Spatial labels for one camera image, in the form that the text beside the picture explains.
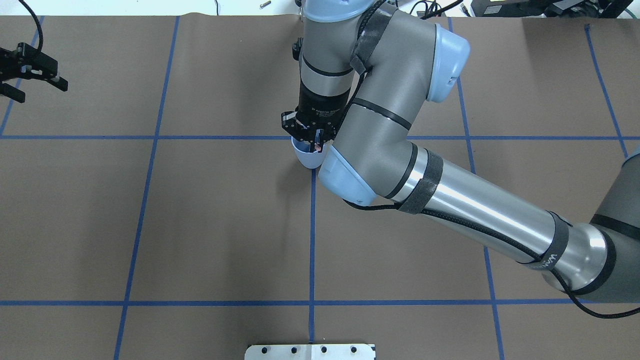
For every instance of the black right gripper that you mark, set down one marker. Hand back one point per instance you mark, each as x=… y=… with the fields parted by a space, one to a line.
x=322 y=106

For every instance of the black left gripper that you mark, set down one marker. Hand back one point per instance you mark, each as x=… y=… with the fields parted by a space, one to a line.
x=26 y=68

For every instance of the light blue plastic cup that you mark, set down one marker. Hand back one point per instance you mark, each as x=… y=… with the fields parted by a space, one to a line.
x=307 y=156

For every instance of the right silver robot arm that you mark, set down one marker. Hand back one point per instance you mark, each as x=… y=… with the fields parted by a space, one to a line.
x=366 y=68

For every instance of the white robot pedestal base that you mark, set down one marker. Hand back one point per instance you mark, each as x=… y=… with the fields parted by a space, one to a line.
x=331 y=351

